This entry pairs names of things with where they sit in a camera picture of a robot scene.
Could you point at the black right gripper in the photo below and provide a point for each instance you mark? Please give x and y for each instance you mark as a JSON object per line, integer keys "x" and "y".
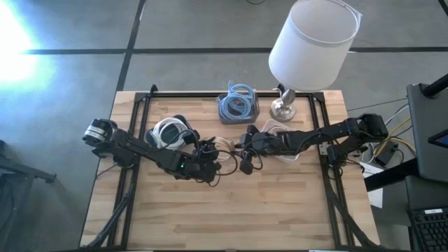
{"x": 266, "y": 143}

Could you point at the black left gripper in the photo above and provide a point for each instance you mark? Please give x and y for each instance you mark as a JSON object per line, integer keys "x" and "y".
{"x": 199, "y": 169}

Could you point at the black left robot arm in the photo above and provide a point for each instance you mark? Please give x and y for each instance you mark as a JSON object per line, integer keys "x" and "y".
{"x": 140, "y": 148}

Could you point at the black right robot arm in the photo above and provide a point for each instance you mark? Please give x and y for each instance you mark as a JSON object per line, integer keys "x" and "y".
{"x": 325, "y": 134}

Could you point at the clear grey plastic bin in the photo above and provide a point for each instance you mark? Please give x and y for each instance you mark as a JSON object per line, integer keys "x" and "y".
{"x": 254, "y": 117}

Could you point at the white plastic bin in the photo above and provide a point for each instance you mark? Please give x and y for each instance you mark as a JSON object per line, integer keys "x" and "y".
{"x": 288, "y": 158}

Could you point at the dark green plastic bin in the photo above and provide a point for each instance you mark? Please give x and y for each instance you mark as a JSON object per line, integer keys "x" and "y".
{"x": 171, "y": 132}

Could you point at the white shade silver table lamp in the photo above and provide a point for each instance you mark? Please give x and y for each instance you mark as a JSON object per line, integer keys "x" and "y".
{"x": 311, "y": 52}

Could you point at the white paper sheet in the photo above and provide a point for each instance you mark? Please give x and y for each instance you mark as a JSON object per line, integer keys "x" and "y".
{"x": 376, "y": 199}

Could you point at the black power adapter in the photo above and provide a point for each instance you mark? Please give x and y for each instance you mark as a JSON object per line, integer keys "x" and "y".
{"x": 386, "y": 154}

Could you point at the black side desk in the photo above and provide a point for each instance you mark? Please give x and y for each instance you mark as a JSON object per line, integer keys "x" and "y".
{"x": 388, "y": 178}

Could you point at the black floor stand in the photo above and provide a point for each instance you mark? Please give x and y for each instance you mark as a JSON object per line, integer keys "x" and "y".
{"x": 31, "y": 173}

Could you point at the small blue lit screen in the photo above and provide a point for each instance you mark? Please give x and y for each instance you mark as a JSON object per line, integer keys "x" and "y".
{"x": 441, "y": 140}

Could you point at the black pole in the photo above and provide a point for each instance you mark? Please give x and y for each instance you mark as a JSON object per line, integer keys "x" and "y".
{"x": 435, "y": 87}

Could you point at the black computer keyboard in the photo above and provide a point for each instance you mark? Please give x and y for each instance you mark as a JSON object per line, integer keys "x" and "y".
{"x": 430, "y": 234}

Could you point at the black metal table frame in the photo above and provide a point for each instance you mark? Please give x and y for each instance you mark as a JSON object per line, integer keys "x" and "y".
{"x": 192, "y": 94}

